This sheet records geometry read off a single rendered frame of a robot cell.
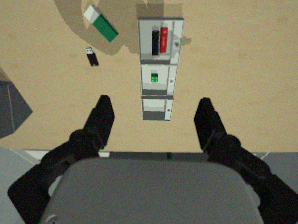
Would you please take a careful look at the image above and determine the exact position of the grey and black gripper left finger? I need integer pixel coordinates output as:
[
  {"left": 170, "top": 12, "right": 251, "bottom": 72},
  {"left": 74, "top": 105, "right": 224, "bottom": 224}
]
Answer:
[{"left": 7, "top": 95, "right": 115, "bottom": 224}]

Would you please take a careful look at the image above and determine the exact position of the black usb stick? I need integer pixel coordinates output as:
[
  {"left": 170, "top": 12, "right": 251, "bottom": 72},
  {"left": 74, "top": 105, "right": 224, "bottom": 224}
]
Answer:
[{"left": 86, "top": 48, "right": 99, "bottom": 66}]

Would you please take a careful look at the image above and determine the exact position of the black battery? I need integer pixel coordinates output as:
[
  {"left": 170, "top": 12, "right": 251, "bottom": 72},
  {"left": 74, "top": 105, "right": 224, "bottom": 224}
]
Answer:
[{"left": 152, "top": 30, "right": 159, "bottom": 57}]

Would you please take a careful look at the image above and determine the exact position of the green and white eraser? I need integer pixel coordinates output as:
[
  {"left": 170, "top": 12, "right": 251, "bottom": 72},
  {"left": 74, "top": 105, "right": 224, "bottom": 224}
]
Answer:
[{"left": 83, "top": 4, "right": 118, "bottom": 42}]

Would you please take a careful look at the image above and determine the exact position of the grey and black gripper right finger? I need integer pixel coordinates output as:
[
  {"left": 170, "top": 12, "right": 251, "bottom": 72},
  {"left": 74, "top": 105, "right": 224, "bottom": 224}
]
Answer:
[{"left": 194, "top": 97, "right": 298, "bottom": 224}]

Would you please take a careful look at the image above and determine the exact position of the red battery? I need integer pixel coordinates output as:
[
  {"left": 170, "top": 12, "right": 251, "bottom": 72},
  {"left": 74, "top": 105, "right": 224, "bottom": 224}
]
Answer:
[{"left": 159, "top": 27, "right": 168, "bottom": 54}]

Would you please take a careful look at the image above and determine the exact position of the grey rack of three bins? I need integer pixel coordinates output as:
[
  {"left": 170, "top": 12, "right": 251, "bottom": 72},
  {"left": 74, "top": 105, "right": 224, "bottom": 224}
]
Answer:
[{"left": 137, "top": 17, "right": 185, "bottom": 121}]

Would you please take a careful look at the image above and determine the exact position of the green die with white pips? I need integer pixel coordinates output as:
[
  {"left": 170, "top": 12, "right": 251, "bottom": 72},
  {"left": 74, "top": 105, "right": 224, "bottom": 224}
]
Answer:
[{"left": 151, "top": 74, "right": 158, "bottom": 82}]

